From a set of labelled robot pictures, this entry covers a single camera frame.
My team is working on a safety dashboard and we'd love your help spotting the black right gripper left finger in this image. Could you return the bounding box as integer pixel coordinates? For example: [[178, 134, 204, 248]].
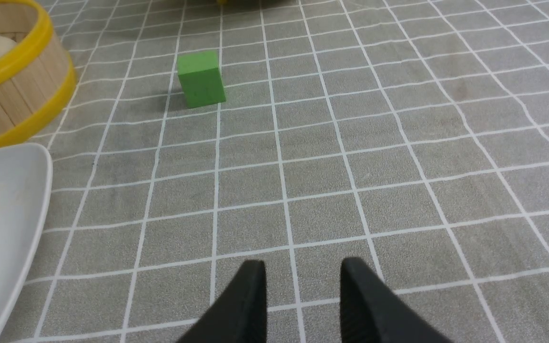
[[177, 259, 267, 343]]

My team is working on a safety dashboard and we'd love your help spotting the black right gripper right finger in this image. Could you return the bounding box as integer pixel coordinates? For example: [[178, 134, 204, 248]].
[[340, 258, 451, 343]]

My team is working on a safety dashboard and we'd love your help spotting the white square plate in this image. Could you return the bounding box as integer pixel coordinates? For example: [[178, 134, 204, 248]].
[[0, 143, 53, 335]]

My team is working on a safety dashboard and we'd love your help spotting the grey checked tablecloth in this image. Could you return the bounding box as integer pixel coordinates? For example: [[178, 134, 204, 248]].
[[0, 0, 549, 343]]

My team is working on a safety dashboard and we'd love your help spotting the green wooden cube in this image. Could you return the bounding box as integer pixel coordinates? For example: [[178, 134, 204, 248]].
[[177, 50, 226, 108]]

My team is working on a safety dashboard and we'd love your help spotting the bamboo steamer basket yellow rim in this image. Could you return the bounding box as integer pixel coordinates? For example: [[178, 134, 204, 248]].
[[0, 0, 76, 148]]

